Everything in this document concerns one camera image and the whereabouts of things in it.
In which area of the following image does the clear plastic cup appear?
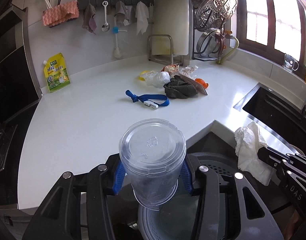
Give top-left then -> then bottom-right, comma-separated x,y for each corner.
119,119 -> 187,211

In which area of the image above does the pink wavy sponge cloth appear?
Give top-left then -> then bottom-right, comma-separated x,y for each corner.
42,0 -> 79,27

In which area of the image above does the white hanging cloth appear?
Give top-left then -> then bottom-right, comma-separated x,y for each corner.
136,2 -> 149,35

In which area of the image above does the blue strap with white buckle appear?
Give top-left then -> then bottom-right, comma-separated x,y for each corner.
125,89 -> 170,110

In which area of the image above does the orange plastic piece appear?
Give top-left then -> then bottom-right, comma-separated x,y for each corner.
195,78 -> 209,89

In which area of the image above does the white paper towel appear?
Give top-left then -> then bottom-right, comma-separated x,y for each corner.
234,122 -> 273,186

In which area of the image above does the blue white bottle brush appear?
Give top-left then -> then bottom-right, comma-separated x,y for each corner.
112,26 -> 122,59

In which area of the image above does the white cutting board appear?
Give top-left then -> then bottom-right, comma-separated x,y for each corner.
152,0 -> 189,56

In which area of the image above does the red white snack wrapper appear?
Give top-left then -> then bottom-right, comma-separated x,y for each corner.
161,64 -> 179,77

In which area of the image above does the grey hanging dishcloth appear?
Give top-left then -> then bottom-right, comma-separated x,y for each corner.
114,1 -> 132,26

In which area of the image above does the dark wall hook rail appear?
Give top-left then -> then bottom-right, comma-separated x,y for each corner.
78,0 -> 154,10

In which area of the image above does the yellow plastic lid ring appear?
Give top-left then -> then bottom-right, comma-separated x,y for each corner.
138,70 -> 154,81

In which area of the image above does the grey purple hanging cloth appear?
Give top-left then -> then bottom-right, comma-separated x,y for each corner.
82,4 -> 97,33

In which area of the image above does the metal cutting board rack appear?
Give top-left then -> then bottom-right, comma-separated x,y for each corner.
147,34 -> 184,66

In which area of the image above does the clear plastic bag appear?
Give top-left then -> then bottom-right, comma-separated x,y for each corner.
142,71 -> 170,88

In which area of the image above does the clear wrapper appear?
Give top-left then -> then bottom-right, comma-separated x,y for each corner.
179,66 -> 198,80

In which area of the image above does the gas valve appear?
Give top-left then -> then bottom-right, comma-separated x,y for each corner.
214,30 -> 231,64

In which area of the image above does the yellow seasoning pouch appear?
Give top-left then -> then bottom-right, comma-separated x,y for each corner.
43,53 -> 71,93

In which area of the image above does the grey perforated trash bin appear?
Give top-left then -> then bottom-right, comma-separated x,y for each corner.
138,153 -> 241,239

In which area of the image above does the black kitchen sink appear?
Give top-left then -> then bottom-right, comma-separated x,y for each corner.
234,83 -> 306,155

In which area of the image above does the pot lid with handle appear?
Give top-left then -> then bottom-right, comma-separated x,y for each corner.
196,28 -> 221,57

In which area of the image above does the glass mug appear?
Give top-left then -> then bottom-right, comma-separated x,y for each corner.
282,54 -> 299,73

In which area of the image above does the yellow gas hose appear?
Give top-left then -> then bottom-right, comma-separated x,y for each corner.
217,35 -> 240,65

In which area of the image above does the dark window frame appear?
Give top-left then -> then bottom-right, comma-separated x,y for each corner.
236,0 -> 306,72

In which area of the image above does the hanging metal spoon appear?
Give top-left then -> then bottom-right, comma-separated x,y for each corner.
101,1 -> 110,33

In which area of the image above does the dark grey rag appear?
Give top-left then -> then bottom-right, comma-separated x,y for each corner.
163,75 -> 198,99

